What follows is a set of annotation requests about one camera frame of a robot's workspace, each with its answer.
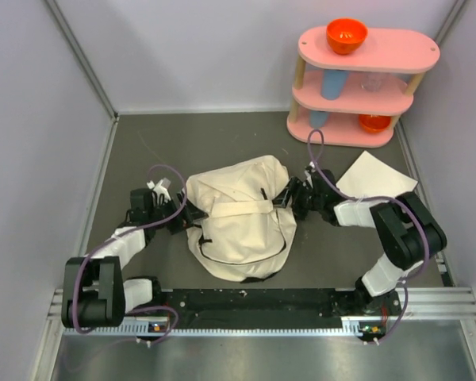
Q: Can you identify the clear glass on middle shelf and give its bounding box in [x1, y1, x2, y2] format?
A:
[361, 72, 388, 92]

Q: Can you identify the orange bowl on bottom shelf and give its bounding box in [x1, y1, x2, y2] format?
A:
[358, 114, 392, 133]

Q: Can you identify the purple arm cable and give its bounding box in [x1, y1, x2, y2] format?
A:
[73, 164, 188, 346]
[307, 129, 429, 346]

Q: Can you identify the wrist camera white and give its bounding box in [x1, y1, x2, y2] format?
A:
[147, 178, 171, 204]
[304, 162, 319, 180]

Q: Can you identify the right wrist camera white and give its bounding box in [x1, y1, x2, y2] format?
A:
[304, 162, 319, 180]

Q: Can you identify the white square notebook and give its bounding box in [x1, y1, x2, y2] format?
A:
[336, 151, 418, 198]

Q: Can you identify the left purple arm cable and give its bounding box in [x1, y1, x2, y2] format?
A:
[73, 164, 188, 346]

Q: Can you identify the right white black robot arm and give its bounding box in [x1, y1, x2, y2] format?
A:
[273, 166, 447, 314]

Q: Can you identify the blue cup on bottom shelf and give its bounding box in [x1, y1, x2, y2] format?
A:
[309, 110, 328, 129]

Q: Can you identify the orange bowl on top shelf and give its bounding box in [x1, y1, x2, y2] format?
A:
[326, 18, 368, 55]

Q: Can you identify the orange bowl on shelf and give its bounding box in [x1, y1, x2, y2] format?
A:
[326, 18, 368, 55]
[358, 114, 392, 133]

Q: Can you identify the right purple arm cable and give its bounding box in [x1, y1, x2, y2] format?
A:
[307, 129, 429, 346]

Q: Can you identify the blue cup on shelf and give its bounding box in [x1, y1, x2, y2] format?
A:
[309, 110, 328, 129]
[321, 69, 348, 100]

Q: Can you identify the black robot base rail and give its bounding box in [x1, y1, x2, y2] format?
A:
[154, 288, 363, 329]

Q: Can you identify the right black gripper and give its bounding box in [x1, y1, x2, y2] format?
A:
[269, 177, 324, 220]

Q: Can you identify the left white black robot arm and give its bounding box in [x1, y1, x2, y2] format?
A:
[61, 188, 208, 333]

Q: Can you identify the cream canvas student backpack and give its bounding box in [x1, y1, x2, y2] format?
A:
[186, 155, 297, 283]

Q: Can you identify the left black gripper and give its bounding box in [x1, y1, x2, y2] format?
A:
[148, 190, 208, 234]

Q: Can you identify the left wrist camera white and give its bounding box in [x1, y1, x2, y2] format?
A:
[147, 178, 171, 204]

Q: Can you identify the blue cup on middle shelf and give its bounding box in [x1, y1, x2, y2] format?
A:
[321, 69, 348, 100]

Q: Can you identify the pink three-tier shelf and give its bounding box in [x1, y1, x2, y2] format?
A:
[287, 26, 440, 148]

